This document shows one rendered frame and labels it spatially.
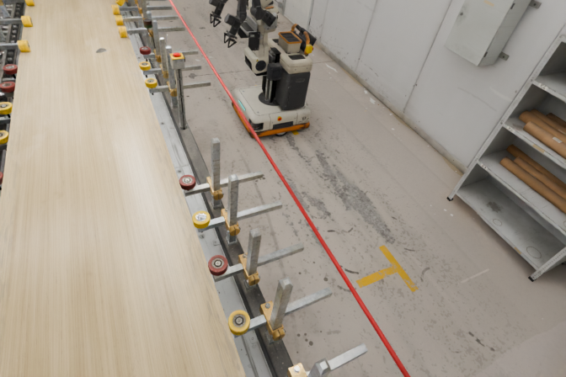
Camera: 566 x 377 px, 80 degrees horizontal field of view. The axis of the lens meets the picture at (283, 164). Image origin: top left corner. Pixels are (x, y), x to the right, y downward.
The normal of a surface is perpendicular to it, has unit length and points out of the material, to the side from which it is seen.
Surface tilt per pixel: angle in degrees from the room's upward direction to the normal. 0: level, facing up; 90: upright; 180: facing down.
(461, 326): 0
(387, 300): 0
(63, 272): 0
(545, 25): 90
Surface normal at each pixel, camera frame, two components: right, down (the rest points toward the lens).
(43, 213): 0.12, -0.73
